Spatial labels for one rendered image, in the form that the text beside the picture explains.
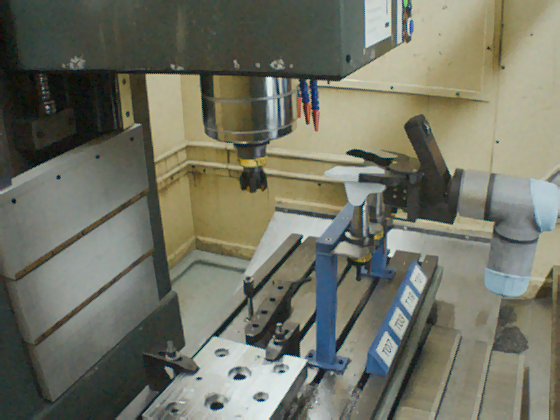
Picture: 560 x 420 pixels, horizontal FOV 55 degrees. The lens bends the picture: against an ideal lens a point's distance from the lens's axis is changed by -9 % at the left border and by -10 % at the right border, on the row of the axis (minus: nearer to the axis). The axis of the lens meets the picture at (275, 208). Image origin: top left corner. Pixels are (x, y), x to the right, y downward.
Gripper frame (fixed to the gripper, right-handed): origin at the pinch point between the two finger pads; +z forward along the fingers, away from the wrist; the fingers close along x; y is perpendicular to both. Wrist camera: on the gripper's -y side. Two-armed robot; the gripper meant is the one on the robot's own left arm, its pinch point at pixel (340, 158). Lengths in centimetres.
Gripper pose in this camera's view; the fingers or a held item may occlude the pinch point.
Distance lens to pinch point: 94.9
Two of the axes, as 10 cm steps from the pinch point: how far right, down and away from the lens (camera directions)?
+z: -9.1, -1.7, 3.8
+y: 0.1, 9.1, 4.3
